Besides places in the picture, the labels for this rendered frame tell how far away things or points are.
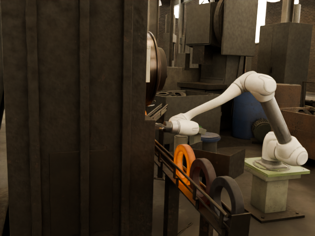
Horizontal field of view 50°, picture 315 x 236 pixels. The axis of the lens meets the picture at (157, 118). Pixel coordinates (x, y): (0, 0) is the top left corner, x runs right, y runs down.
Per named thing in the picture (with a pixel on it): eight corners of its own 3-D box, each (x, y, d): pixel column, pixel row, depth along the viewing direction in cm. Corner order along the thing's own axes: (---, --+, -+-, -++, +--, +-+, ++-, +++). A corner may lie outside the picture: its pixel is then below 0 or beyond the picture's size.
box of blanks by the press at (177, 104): (163, 153, 439) (165, 94, 427) (131, 140, 506) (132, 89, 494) (220, 144, 497) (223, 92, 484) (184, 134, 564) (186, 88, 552)
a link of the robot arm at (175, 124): (174, 132, 233) (166, 132, 231) (175, 119, 232) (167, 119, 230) (179, 135, 225) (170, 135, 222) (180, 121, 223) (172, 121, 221)
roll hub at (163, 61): (159, 93, 205) (160, 46, 200) (145, 89, 231) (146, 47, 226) (167, 93, 207) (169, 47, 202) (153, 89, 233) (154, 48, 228)
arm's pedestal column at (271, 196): (272, 197, 300) (275, 164, 295) (304, 217, 263) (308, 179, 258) (233, 202, 288) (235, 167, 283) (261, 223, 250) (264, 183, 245)
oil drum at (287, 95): (275, 140, 538) (280, 84, 524) (253, 132, 593) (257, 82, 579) (304, 138, 558) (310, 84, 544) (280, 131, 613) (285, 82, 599)
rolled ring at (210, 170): (198, 151, 142) (191, 151, 141) (220, 169, 126) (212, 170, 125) (194, 190, 147) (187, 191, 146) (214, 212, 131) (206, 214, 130)
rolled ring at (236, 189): (220, 167, 126) (212, 168, 124) (248, 190, 109) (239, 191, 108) (214, 211, 130) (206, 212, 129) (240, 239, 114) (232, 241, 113)
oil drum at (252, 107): (243, 141, 524) (248, 84, 510) (224, 133, 580) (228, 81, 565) (275, 139, 544) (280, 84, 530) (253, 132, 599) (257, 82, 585)
